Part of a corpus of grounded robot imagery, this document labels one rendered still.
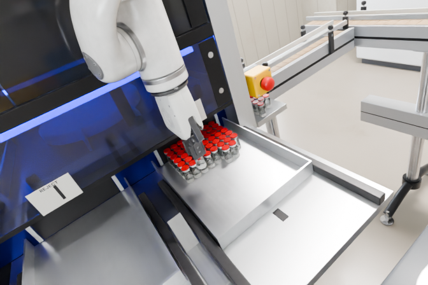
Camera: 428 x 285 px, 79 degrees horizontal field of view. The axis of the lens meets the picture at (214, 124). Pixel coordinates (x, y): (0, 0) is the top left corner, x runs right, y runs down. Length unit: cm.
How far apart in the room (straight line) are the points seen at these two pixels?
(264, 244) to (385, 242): 112
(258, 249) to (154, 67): 37
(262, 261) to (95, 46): 43
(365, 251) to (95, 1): 147
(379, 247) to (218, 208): 110
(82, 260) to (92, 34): 48
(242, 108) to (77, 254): 54
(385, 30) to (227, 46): 76
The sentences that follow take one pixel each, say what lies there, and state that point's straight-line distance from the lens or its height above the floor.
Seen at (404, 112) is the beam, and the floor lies 55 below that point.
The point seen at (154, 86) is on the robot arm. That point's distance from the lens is 47.
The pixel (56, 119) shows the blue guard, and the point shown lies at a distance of 59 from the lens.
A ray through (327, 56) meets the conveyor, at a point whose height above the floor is 88.
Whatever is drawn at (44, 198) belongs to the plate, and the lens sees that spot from 65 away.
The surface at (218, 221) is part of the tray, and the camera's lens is 58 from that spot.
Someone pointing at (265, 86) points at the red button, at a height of 100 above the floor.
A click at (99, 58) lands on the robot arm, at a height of 126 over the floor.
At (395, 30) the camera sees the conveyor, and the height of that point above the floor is 92.
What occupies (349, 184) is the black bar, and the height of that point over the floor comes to 90.
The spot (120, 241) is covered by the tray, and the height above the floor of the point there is 88.
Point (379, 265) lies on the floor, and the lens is 153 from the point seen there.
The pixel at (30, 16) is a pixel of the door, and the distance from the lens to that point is 57.
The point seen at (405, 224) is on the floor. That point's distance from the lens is 167.
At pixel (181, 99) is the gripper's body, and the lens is 47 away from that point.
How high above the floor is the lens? 132
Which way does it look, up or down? 30 degrees down
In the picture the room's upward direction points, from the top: 19 degrees counter-clockwise
